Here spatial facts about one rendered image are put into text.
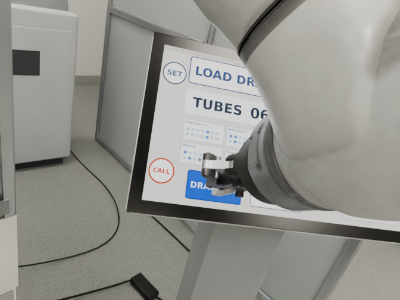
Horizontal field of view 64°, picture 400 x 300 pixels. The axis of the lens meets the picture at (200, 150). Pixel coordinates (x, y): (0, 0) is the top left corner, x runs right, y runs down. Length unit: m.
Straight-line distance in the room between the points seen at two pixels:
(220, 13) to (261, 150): 0.11
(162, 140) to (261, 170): 0.30
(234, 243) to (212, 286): 0.14
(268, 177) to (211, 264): 0.53
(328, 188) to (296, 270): 1.43
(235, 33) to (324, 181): 0.09
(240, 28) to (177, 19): 1.73
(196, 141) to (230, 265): 0.34
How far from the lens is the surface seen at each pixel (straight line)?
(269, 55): 0.17
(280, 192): 0.25
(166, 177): 0.52
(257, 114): 0.58
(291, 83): 0.16
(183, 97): 0.55
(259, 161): 0.25
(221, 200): 0.53
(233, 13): 0.18
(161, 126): 0.53
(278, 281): 1.70
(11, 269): 0.60
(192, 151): 0.53
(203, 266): 0.76
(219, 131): 0.55
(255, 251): 0.75
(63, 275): 1.70
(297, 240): 1.54
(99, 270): 1.72
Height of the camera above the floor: 1.28
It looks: 26 degrees down
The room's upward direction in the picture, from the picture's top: 15 degrees clockwise
